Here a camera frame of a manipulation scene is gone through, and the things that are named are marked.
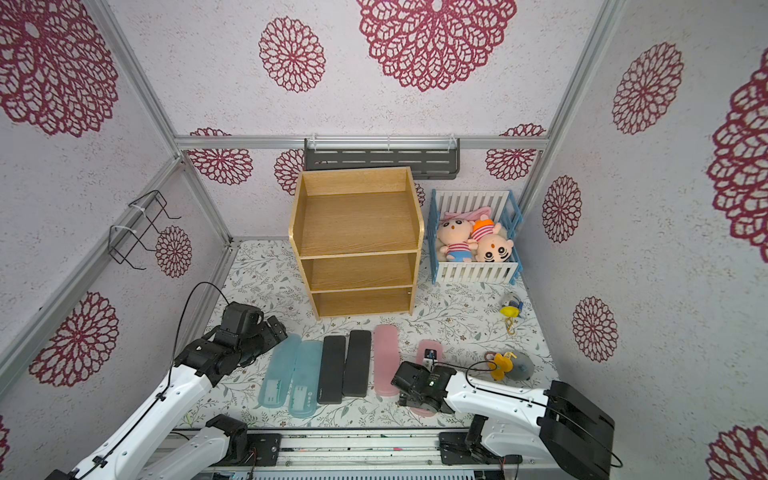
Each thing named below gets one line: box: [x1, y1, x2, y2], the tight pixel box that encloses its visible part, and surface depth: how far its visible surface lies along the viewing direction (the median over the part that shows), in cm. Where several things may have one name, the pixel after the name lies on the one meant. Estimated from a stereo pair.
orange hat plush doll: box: [468, 214, 514, 263], surface depth 105 cm
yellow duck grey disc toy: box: [484, 351, 534, 381], surface depth 84 cm
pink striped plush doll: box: [437, 207, 491, 262], surface depth 105 cm
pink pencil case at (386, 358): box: [373, 324, 400, 398], surface depth 92 cm
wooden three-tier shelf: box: [289, 167, 424, 319], surface depth 87 cm
